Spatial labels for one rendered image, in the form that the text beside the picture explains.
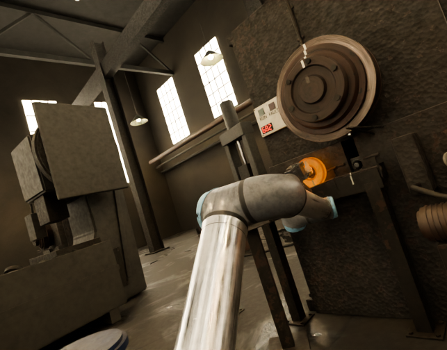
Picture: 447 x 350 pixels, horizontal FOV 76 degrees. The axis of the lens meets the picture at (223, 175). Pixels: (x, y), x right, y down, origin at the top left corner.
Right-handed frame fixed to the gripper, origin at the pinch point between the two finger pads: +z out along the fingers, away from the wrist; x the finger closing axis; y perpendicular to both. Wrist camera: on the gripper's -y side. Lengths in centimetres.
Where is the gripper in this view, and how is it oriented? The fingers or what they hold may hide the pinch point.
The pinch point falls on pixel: (309, 169)
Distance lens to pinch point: 152.7
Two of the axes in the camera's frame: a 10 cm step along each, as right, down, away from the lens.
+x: -6.7, 2.9, 6.9
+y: -4.8, -8.7, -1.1
